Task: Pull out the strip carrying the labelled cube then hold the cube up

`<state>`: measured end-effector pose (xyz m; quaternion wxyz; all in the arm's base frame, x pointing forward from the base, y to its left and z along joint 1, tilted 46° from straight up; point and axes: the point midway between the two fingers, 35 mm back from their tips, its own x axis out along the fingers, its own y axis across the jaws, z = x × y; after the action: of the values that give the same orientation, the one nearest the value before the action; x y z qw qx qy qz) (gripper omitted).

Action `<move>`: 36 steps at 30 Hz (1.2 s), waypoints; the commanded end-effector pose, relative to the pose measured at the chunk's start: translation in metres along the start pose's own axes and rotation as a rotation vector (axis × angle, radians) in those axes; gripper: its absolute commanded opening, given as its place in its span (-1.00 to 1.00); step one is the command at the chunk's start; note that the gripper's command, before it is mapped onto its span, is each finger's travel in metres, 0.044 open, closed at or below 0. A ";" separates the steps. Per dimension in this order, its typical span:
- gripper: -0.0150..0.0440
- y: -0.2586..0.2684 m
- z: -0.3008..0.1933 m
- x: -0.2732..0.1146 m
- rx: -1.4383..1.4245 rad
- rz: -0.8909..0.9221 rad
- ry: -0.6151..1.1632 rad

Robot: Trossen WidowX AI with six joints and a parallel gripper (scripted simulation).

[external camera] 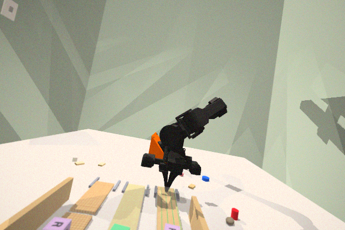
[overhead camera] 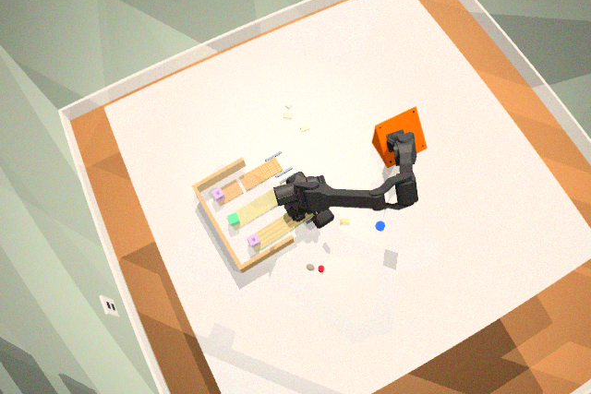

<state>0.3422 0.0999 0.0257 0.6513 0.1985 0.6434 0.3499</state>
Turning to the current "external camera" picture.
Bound red cylinder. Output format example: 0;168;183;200
231;208;239;220

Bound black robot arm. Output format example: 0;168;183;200
158;97;227;173

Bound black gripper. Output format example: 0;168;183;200
141;144;201;187

